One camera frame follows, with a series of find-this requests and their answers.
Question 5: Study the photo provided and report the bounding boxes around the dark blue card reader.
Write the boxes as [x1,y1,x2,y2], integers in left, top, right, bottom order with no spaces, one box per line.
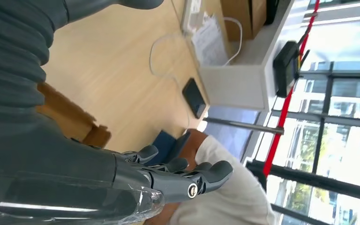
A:
[143,129,192,167]

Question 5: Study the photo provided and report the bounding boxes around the person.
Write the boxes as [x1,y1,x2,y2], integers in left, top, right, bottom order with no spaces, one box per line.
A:
[144,128,276,225]

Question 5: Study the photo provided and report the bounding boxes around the wooden compartment tray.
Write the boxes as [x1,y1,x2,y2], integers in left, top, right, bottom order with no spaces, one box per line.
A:
[36,82,113,149]

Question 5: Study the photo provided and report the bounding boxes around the clear plastic film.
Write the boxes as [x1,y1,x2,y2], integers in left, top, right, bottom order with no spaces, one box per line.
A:
[0,173,165,225]

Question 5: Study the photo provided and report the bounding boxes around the light wooden desk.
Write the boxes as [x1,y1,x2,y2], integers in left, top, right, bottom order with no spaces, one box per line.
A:
[40,0,212,154]

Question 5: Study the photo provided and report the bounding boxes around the black smartphone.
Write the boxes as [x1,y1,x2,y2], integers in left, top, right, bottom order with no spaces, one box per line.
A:
[181,77,208,120]

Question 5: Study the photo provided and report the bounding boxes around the metal pole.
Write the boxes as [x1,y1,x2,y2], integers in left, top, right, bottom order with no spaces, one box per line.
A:
[202,117,285,135]

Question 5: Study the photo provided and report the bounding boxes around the white desk shelf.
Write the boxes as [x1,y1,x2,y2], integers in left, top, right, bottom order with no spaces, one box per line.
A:
[198,0,296,113]

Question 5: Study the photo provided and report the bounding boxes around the printed paper sheet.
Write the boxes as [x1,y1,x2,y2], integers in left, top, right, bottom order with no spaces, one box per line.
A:
[192,12,230,68]

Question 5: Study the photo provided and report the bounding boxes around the white power strip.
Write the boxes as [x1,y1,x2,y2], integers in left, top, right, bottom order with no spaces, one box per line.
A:
[180,0,206,35]

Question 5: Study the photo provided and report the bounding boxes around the brown cardboard box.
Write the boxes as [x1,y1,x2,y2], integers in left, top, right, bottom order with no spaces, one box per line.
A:
[220,0,268,42]

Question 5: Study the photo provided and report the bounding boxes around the black remote controller with antennas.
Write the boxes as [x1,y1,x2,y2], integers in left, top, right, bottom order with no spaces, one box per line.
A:
[272,29,312,99]

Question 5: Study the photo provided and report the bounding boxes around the white charging cable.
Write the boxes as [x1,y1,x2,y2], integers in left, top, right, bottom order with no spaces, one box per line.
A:
[149,17,243,131]

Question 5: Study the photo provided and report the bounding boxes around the black window frame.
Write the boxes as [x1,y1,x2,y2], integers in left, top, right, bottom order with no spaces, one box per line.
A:
[245,60,360,225]

